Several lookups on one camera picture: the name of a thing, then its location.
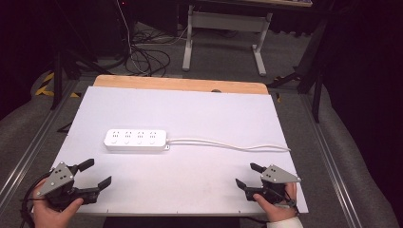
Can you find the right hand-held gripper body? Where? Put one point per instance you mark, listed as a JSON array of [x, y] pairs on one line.
[[275, 175]]

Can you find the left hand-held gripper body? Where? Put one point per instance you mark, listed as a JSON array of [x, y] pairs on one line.
[[57, 179]]

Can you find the person's right hand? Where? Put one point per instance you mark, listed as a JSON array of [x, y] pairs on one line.
[[278, 210]]

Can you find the person's left hand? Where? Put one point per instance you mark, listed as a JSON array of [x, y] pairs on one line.
[[47, 215]]

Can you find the white power strip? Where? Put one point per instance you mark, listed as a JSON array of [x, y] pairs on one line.
[[135, 139]]

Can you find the white board cover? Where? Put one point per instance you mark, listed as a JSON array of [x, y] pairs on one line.
[[190, 114]]

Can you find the yellow black floor tape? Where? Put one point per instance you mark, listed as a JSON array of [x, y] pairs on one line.
[[47, 85]]

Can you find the black metal stand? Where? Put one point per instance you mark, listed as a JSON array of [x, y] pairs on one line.
[[57, 72], [316, 79]]

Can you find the aluminium rail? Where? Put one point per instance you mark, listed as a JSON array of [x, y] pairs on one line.
[[329, 164], [34, 136]]

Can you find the white metal desk frame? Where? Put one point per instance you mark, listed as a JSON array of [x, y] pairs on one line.
[[189, 41]]

